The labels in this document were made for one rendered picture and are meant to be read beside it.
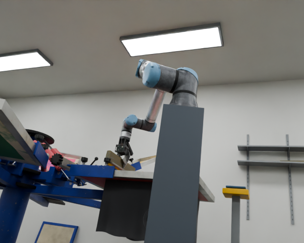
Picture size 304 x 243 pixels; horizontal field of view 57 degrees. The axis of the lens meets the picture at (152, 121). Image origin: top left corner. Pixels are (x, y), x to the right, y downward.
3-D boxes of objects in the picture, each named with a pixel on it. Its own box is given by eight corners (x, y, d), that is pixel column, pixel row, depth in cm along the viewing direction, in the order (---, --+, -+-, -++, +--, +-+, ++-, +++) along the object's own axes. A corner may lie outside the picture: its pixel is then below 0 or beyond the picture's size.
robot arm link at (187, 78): (201, 93, 130) (203, 70, 135) (174, 86, 127) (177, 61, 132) (190, 104, 140) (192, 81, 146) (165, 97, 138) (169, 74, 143)
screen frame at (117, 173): (214, 202, 189) (214, 196, 191) (198, 181, 140) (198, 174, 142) (112, 194, 218) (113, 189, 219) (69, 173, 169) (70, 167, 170)
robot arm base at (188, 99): (200, 108, 122) (202, 89, 126) (166, 105, 124) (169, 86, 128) (197, 123, 136) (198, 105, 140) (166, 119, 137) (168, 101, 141)
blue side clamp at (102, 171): (116, 180, 161) (118, 168, 163) (112, 178, 156) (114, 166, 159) (73, 177, 171) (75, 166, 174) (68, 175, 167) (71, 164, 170)
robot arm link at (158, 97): (177, 67, 180) (153, 127, 204) (161, 62, 178) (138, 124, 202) (179, 74, 170) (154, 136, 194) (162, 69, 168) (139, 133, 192)
